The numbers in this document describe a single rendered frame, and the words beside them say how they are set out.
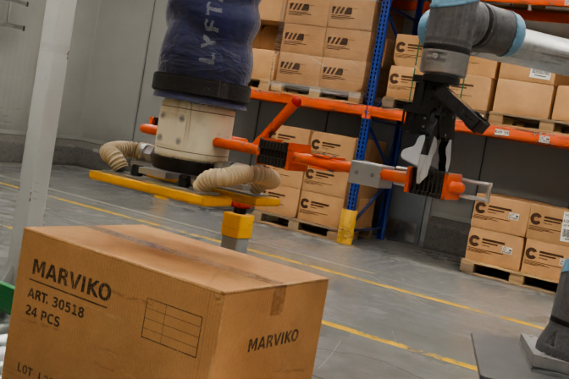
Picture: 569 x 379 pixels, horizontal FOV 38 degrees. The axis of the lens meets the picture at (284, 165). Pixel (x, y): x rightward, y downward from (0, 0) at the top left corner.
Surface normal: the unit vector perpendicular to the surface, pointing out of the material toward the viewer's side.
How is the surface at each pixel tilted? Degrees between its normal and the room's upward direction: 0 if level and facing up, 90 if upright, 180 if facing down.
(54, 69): 90
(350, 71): 90
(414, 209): 90
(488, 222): 91
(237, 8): 69
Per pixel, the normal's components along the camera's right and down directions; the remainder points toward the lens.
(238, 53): 0.69, -0.11
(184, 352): -0.55, -0.04
